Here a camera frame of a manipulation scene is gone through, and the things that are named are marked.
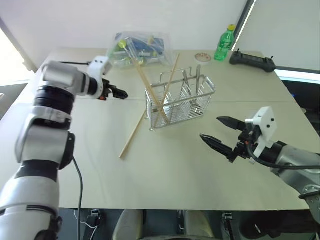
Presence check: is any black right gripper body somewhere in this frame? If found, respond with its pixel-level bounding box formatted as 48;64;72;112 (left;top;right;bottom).
227;124;261;164

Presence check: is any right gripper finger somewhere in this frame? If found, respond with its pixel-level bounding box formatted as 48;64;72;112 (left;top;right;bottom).
216;115;247;133
199;134;237;161

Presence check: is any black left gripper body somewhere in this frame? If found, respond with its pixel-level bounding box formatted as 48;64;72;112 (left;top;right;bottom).
100;78;115;101

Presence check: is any wooden chopstick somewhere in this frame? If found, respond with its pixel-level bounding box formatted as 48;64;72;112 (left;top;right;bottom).
118;112;147;160
153;53;181;127
128;49;170;125

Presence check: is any clear plastic bag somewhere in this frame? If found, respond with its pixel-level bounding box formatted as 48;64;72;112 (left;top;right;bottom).
105;31;176;71

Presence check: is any blue package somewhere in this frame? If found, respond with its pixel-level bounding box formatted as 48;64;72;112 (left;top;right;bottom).
128;37;166;59

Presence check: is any black remote controller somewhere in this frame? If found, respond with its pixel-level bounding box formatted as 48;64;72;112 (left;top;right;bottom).
229;48;277;74

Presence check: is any round white lid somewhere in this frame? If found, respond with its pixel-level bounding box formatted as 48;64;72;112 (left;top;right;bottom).
193;51;213;64

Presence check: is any green plastic bottle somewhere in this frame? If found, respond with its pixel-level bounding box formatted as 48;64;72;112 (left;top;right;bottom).
213;24;237;62

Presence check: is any grey rounded shape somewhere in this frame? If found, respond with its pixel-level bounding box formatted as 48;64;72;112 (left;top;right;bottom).
111;209;147;240

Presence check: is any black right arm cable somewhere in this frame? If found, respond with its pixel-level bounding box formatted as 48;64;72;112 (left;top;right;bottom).
245;141;316;169

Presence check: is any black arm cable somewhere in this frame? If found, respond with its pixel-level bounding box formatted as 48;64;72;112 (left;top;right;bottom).
71;156;84;240
245;141;316;169

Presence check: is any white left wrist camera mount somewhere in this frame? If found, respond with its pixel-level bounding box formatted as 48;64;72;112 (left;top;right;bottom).
88;56;114;101

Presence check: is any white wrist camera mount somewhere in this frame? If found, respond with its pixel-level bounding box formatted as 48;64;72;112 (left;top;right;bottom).
88;56;114;101
244;106;277;157

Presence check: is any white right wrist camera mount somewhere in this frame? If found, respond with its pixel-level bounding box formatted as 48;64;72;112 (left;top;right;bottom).
244;106;277;157

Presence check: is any metal wire basket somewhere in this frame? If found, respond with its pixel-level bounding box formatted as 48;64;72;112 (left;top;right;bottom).
144;65;217;132

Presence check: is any dark window frame bar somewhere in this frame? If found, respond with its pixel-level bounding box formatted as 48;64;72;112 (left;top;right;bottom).
229;0;258;52

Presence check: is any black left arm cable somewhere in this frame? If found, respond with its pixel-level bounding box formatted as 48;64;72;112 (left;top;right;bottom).
71;156;84;240

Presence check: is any thin white cable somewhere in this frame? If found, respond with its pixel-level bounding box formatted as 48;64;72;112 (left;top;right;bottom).
73;209;97;230

